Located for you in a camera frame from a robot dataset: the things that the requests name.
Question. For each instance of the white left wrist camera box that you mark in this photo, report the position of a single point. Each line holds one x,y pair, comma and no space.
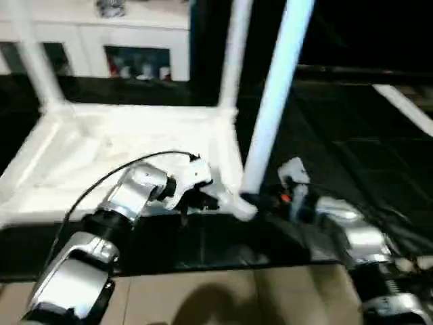
193,175

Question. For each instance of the glossy black long bar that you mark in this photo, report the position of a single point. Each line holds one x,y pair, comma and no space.
358,71

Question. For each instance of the black work mat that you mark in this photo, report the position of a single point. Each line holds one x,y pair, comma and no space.
352,135

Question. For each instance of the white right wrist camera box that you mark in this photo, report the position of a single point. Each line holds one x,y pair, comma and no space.
292,172

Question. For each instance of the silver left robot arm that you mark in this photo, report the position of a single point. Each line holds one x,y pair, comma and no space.
115,203

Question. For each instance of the white plastic table leg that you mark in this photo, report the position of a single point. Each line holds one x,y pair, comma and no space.
274,95
233,54
37,61

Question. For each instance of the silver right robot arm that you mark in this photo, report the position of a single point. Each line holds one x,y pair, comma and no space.
365,244

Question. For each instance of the white cabinet with glass doors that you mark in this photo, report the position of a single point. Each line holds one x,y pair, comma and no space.
101,34

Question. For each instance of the crumpled silver black object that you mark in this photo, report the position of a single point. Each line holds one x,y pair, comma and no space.
110,6

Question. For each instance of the white plastic table top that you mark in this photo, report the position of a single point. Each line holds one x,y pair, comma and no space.
101,145

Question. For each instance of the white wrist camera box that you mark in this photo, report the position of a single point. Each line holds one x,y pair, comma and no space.
193,175
292,172

